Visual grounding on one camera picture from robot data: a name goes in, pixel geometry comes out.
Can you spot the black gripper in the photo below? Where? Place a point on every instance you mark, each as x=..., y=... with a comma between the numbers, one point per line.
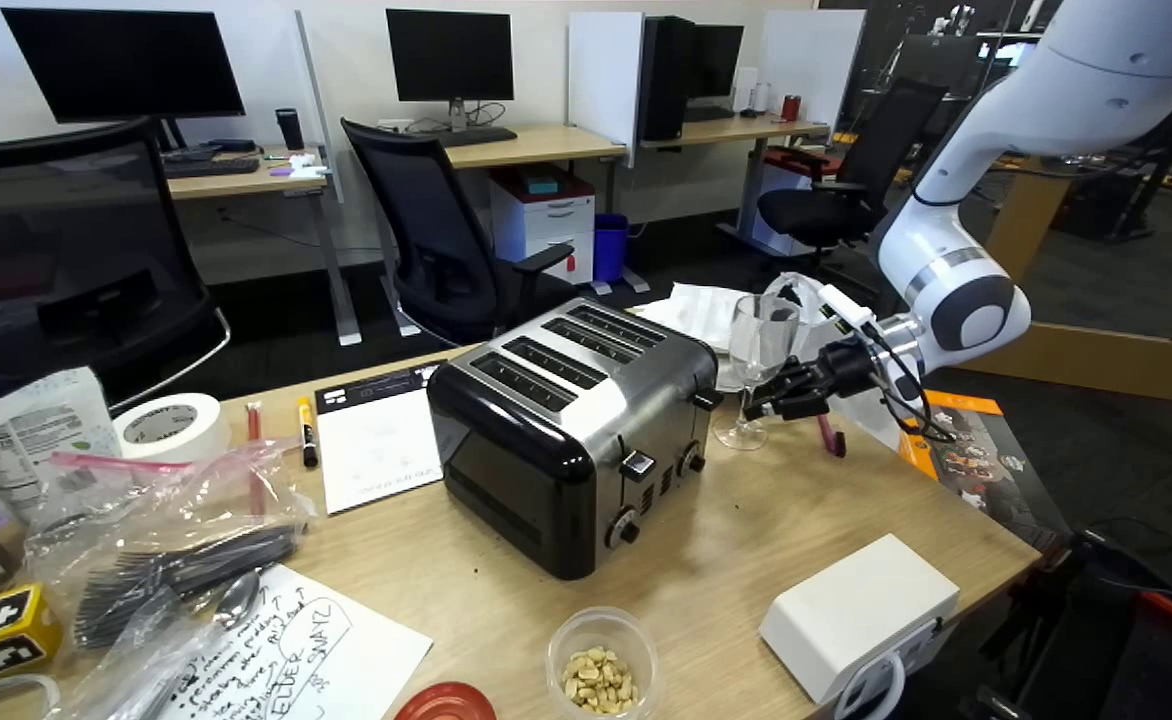
x=804, y=384

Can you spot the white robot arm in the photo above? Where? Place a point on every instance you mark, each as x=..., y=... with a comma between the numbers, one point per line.
x=1097, y=76

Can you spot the small clear plastic bowl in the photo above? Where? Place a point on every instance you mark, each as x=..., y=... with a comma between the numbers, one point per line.
x=600, y=665

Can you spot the orange halloween cardboard box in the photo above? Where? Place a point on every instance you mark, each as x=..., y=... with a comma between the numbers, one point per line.
x=982, y=460

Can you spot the white rectangular box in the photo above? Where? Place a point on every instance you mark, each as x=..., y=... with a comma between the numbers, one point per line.
x=849, y=613

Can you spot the black silver toaster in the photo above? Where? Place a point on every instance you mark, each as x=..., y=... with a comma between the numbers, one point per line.
x=568, y=429

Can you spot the white paper notepad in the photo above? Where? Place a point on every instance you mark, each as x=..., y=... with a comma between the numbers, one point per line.
x=378, y=436

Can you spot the handwritten paper sheet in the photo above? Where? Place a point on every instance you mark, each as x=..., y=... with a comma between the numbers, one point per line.
x=304, y=652

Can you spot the white tape roll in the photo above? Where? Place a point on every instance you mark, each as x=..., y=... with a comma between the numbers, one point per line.
x=180, y=425

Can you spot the clear zip bag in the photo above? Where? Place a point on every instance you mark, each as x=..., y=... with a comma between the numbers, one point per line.
x=156, y=570

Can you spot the black mesh office chair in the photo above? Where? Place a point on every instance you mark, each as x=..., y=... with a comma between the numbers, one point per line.
x=93, y=266

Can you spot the black computer monitor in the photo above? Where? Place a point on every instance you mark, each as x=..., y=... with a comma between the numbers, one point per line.
x=104, y=61

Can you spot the yellow black tag cube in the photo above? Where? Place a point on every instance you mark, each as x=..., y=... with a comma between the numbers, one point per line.
x=29, y=634

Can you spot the wooden frame stand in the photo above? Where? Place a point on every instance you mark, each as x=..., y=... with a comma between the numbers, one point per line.
x=1067, y=352

